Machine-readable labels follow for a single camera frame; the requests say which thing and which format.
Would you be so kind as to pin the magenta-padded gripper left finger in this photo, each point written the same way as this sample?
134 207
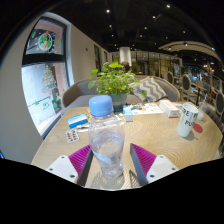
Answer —
80 160

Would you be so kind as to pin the group of dining chairs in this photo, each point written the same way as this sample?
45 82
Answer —
186 85

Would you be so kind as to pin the printed booklet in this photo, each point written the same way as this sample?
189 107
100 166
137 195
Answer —
148 108

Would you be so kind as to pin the window with festive stickers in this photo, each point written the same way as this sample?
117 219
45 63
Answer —
43 90

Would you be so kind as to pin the grey white chevron cushion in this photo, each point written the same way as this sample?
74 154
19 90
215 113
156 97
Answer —
151 88

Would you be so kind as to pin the pill blister pack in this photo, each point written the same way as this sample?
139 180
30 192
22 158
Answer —
72 136

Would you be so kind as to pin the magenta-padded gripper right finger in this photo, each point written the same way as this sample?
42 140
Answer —
145 160

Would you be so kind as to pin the white mug with black print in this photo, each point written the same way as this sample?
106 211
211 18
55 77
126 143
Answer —
186 121

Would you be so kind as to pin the blue and white small box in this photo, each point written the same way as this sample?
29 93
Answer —
77 120

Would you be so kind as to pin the small light blue box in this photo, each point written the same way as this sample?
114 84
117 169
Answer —
128 115

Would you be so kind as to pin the green potted plant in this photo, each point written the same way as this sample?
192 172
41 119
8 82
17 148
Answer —
113 81

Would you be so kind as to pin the person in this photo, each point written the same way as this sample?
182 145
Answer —
126 66

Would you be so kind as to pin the group of ceiling spotlights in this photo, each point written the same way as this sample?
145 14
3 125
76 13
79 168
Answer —
108 11

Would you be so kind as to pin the grey curved sofa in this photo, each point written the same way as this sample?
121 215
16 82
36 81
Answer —
78 91

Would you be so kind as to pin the white cardboard box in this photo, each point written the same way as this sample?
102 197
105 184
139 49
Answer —
169 108

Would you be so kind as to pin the flat round red coaster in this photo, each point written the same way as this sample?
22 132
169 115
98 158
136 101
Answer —
198 128

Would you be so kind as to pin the clear blue-capped water bottle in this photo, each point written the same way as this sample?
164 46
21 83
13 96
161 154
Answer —
106 140

